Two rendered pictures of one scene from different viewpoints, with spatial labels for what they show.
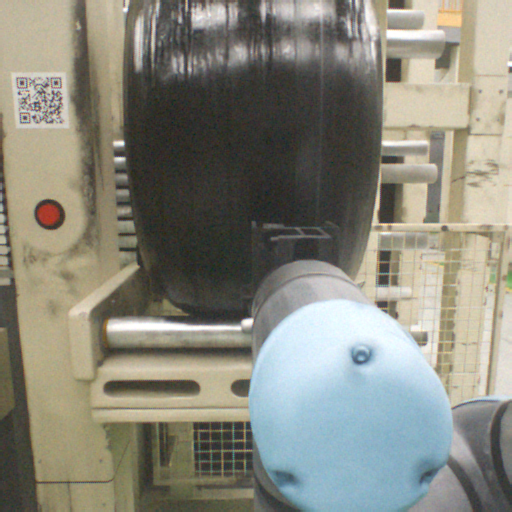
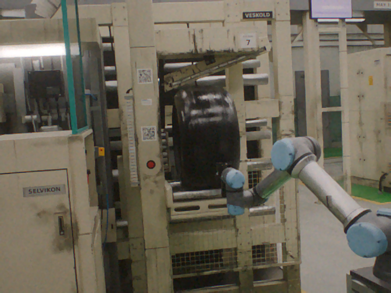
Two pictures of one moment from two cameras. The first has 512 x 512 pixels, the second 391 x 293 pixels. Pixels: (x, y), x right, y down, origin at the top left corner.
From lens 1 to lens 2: 188 cm
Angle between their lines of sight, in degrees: 9
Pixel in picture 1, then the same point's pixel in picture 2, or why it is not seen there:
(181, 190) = (198, 156)
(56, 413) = (152, 225)
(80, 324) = (170, 191)
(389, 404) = (239, 177)
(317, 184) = (227, 153)
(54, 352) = (152, 205)
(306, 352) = (231, 173)
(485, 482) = (254, 193)
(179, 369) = (194, 202)
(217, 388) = (204, 207)
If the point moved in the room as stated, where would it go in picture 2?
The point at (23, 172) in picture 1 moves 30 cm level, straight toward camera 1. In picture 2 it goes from (144, 153) to (174, 156)
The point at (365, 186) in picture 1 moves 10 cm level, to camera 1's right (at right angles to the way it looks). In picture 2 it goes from (237, 152) to (257, 151)
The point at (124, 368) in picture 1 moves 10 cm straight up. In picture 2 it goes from (180, 203) to (178, 183)
